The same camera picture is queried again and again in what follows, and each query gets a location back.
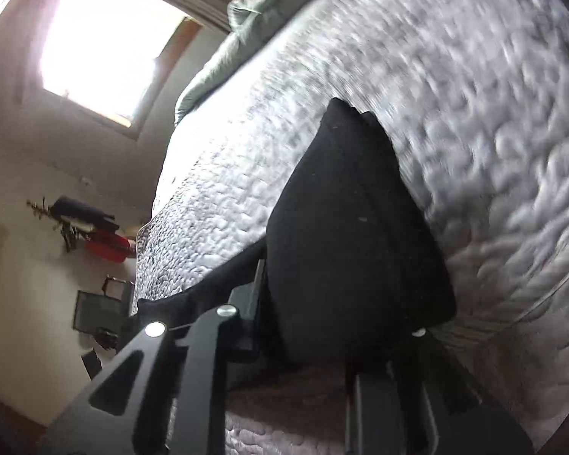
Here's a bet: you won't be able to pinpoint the grey quilted bed cover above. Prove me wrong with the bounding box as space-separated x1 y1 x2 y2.
132 0 569 455

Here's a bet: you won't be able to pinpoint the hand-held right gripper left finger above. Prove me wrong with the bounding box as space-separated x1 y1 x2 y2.
37 259 269 455

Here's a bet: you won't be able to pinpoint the window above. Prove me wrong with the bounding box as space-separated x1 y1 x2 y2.
14 0 204 140

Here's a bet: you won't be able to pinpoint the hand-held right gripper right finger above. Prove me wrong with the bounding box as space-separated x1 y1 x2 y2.
345 328 536 455

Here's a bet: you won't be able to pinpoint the black pants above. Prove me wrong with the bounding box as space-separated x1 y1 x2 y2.
137 97 457 374

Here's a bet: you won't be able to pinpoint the dark chair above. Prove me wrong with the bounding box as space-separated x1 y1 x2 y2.
72 275 136 342

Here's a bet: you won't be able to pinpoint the grey-green pillow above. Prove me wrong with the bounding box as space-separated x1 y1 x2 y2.
173 0 349 126

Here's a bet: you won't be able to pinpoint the red bag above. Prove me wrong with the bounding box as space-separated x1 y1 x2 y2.
83 230 137 264

